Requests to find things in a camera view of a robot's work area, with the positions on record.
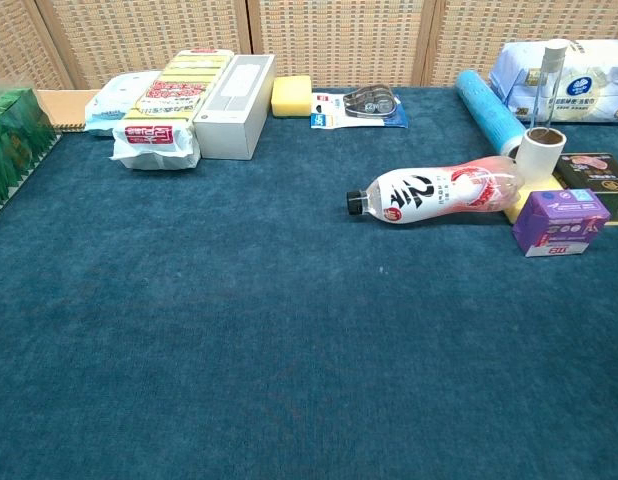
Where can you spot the clear glass tube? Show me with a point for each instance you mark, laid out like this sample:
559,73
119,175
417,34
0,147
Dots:
555,52

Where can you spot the dark blue table cloth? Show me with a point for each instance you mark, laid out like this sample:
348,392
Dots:
239,325

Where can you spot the plastic drink bottle pink label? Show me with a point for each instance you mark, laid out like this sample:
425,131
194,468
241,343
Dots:
429,195

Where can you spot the correction tape blister pack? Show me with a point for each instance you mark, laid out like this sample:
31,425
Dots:
359,107

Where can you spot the thick yellow sponge block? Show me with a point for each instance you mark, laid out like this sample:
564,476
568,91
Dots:
291,96

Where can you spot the long white power strip box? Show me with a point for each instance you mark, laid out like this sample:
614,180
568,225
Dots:
234,115

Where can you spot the yellow scouring sponge multipack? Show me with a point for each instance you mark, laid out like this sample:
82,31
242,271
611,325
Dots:
164,115

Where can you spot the woven wicker folding screen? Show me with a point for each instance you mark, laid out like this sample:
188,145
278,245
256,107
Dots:
339,40

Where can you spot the light blue film roll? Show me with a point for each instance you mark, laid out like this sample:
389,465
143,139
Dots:
481,110

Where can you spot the small pale blue wipes pack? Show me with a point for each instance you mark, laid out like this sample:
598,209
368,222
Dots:
114,102

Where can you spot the white paper roll cardboard core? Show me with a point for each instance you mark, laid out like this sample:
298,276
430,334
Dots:
536,160

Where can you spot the flat yellow sponge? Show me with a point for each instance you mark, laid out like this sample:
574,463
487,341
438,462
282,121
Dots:
544,185

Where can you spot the small purple carton box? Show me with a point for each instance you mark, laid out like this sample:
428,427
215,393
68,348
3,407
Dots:
559,220

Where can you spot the brown spiral notebook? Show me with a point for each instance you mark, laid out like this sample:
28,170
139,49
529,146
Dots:
64,107

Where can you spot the dark luncheon meat can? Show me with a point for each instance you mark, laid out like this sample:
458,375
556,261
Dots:
594,172

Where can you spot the clear box green tea sachets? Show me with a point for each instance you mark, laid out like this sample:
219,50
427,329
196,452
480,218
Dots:
11,145

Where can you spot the large white wet wipes pack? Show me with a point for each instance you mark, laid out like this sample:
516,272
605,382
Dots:
599,80

